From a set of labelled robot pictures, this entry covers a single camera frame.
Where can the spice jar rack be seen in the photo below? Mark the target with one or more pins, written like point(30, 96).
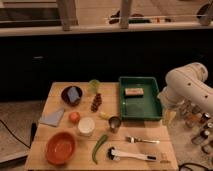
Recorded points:
point(194, 121)

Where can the blue cloth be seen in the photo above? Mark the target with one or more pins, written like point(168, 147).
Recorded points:
point(52, 119)

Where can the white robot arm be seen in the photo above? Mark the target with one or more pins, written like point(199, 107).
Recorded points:
point(187, 83)

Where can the red bowl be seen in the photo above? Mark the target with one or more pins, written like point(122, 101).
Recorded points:
point(60, 148)

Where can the white round container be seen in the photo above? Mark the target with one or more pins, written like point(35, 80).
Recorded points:
point(86, 126)

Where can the small yellow item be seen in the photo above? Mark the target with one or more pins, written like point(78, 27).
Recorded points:
point(104, 116)

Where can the green plastic tray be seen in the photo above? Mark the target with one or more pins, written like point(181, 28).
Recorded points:
point(144, 106)

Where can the light green cup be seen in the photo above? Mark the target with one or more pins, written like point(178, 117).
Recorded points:
point(93, 86)

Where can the silver metal fork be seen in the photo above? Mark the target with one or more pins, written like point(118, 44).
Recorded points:
point(135, 140)

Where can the brown sponge block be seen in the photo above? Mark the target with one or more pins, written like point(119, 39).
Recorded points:
point(133, 92)

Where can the dark bowl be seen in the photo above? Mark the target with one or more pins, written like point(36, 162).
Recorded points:
point(65, 98)

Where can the orange tomato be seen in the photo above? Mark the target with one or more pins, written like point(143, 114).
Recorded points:
point(74, 117)

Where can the blue sponge in bowl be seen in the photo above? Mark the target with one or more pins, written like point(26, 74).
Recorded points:
point(73, 94)

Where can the green chili pepper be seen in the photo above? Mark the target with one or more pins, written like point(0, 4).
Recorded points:
point(98, 144)

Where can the bunch of dark grapes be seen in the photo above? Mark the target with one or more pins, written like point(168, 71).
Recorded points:
point(97, 101)

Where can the small metal cup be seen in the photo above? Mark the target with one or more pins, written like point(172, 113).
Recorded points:
point(114, 124)

